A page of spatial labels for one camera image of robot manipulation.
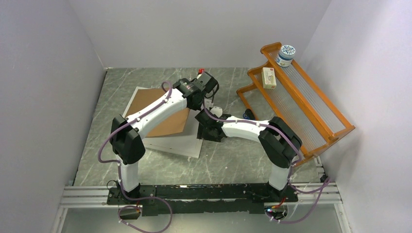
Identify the blue white round jar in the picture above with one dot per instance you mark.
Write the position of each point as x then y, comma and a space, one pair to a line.
285, 55

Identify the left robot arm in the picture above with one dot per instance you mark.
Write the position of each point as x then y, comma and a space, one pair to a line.
127, 133

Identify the brown backing board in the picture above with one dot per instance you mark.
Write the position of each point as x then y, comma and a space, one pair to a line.
157, 112

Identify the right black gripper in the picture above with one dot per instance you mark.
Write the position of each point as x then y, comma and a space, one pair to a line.
201, 134

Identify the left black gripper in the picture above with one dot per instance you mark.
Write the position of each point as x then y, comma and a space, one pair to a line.
195, 108

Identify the small cream box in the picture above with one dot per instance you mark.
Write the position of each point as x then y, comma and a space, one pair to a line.
268, 78

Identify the orange wooden shelf rack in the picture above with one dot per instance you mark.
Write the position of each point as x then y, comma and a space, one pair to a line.
299, 101

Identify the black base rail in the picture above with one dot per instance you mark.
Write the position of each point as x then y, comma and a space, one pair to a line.
156, 200

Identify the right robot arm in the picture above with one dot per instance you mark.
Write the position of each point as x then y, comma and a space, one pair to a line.
280, 143

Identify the blue stapler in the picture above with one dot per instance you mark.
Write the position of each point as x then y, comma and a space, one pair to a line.
249, 115

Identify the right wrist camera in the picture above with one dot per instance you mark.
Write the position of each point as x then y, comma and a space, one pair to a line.
217, 111

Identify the white picture frame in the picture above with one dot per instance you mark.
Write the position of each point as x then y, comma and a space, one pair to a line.
184, 143

